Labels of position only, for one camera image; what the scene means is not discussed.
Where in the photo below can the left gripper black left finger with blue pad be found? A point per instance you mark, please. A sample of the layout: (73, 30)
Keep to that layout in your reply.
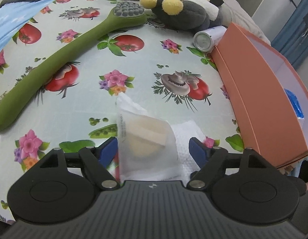
(95, 161)

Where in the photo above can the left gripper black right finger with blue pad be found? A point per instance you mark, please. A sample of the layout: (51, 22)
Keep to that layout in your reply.
(211, 162)

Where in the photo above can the sponge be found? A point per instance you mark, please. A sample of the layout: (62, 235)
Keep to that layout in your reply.
(147, 148)

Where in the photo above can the blue white plastic bag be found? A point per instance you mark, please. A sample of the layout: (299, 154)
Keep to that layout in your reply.
(295, 104)

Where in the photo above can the white paper towel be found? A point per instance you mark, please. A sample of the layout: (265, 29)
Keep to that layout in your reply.
(183, 132)

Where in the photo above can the orange cardboard box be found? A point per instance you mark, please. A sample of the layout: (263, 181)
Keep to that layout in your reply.
(255, 76)

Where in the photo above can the floral fruit tablecloth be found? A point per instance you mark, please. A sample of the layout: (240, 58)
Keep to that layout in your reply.
(157, 67)

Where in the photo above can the white cylindrical can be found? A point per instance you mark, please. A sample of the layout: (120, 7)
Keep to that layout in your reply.
(207, 39)

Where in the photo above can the blue curtain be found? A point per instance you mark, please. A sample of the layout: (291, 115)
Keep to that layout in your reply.
(292, 40)

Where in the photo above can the green massage stick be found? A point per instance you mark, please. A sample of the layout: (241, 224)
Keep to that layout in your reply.
(17, 98)

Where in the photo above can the grey penguin plush toy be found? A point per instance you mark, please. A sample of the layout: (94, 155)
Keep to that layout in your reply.
(187, 15)

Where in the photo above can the light blue blanket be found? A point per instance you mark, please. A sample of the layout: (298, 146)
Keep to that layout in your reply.
(13, 16)

